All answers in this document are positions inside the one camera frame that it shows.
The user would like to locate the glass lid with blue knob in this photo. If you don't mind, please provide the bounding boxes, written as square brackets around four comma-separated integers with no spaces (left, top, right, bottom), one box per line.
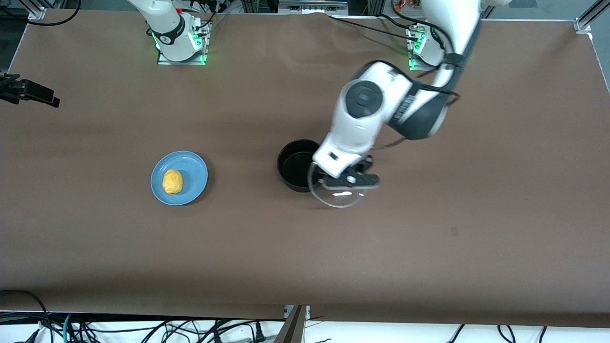
[307,161,366,209]

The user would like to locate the yellow potato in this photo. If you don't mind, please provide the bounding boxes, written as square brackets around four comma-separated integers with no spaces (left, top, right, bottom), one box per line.
[163,169,184,195]

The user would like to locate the blue round plate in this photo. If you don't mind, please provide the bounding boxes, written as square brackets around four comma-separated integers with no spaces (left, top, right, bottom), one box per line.
[151,151,209,206]

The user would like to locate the dark equipment box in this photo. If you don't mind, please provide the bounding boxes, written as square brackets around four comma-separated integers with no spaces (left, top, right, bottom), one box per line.
[278,0,349,15]

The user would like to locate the dark pot with blue handle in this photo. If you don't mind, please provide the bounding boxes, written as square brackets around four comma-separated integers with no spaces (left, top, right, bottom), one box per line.
[277,139,325,193]

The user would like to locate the black curved cable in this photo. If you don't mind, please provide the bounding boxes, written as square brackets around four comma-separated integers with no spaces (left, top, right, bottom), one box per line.
[0,0,81,27]

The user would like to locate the aluminium frame corner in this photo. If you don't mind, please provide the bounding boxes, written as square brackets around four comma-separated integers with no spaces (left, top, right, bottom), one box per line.
[26,0,47,20]
[573,0,610,35]

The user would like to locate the long black table cable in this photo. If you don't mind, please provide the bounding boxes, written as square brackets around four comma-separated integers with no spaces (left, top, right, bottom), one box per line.
[328,15,415,40]

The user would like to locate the short black table cable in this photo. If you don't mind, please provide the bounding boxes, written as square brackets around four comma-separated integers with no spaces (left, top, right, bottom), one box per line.
[379,13,418,29]

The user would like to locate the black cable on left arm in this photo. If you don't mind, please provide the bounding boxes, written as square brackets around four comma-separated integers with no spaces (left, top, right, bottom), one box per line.
[369,14,464,151]

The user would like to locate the metal table bracket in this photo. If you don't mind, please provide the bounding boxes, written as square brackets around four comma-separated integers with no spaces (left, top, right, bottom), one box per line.
[274,305,311,343]

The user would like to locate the black cable with plug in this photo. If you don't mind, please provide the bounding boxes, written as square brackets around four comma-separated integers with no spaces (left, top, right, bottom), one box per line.
[205,320,267,343]

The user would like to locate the black looped floor cable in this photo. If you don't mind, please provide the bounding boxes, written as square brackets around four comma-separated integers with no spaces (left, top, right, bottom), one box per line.
[0,289,54,343]

